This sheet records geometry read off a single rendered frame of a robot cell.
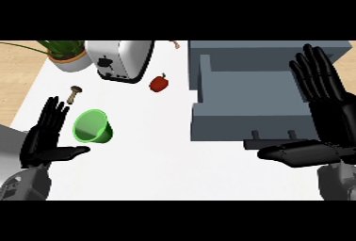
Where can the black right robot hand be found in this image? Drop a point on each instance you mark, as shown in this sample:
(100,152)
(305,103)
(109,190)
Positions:
(331,119)

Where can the grey cabinet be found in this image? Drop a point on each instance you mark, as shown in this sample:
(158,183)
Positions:
(264,51)

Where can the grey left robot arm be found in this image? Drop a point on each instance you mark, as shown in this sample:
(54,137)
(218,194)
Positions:
(25,183)

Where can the small tan object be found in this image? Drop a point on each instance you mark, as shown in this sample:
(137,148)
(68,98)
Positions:
(175,44)

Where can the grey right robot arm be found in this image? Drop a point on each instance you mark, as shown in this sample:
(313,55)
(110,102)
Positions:
(337,182)

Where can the white toaster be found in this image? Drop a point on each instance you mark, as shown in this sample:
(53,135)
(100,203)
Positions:
(122,59)

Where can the green cup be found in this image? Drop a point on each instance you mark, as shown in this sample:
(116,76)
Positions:
(93,126)

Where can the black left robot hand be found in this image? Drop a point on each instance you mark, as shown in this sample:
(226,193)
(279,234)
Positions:
(43,138)

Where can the red bell pepper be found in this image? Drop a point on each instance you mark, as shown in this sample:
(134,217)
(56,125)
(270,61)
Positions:
(158,83)

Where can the grey open drawer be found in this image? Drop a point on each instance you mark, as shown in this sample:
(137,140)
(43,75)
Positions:
(249,100)

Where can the potted green plant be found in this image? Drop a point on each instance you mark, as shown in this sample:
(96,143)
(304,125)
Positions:
(66,53)

